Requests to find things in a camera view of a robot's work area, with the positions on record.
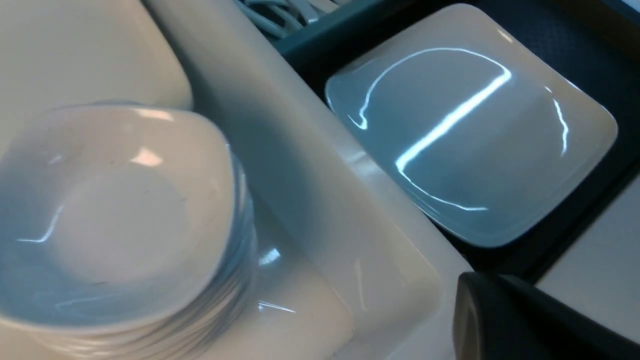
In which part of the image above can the white small dish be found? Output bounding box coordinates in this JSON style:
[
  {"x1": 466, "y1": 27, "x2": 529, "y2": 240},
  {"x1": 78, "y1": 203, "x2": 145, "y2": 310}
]
[{"x1": 324, "y1": 3, "x2": 618, "y2": 248}]

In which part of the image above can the teal plastic bin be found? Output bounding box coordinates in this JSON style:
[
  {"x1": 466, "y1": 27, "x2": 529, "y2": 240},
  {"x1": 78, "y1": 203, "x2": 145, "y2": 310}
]
[{"x1": 232, "y1": 0, "x2": 401, "y2": 58}]

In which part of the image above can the stack of white small bowls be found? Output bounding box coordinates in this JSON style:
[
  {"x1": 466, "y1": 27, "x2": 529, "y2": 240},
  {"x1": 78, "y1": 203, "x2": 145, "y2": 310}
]
[{"x1": 1, "y1": 103, "x2": 258, "y2": 360}]

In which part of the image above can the stack of white square plates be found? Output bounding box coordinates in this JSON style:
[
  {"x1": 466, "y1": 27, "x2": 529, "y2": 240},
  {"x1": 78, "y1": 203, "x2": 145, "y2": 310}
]
[{"x1": 0, "y1": 0, "x2": 194, "y2": 148}]

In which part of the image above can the large white plastic tub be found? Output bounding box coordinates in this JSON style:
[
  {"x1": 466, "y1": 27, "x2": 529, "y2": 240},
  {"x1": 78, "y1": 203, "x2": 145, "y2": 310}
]
[{"x1": 144, "y1": 0, "x2": 470, "y2": 360}]

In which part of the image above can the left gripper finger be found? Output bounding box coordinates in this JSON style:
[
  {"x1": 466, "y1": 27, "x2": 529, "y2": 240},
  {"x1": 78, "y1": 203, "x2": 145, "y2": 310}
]
[{"x1": 452, "y1": 272, "x2": 640, "y2": 360}]

